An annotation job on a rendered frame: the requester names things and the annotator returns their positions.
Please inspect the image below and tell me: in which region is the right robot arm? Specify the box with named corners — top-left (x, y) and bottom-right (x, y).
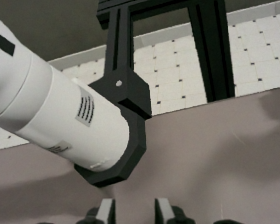
top-left (0, 21), bottom-right (129, 172)

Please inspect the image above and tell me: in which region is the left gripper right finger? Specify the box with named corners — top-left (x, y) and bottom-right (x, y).
top-left (154, 198), bottom-right (243, 224)

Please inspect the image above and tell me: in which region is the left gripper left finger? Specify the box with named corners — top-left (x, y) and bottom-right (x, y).
top-left (76, 199), bottom-right (116, 224)

